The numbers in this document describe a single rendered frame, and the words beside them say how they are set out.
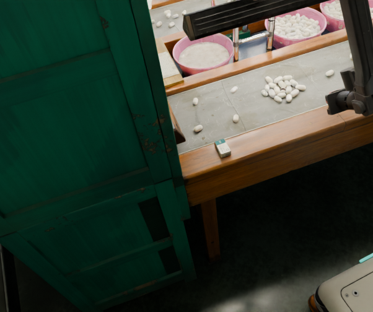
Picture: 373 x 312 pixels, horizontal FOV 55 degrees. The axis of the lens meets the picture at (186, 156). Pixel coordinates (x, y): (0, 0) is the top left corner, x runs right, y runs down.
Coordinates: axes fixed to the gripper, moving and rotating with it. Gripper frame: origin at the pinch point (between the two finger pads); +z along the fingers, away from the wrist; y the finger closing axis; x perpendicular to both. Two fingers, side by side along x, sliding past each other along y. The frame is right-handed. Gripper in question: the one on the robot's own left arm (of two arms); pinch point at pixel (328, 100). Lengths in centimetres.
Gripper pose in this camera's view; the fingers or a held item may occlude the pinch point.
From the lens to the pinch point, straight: 129.2
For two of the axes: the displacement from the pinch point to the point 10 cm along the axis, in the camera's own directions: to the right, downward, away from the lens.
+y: -9.4, 3.2, -1.0
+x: 3.0, 9.4, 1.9
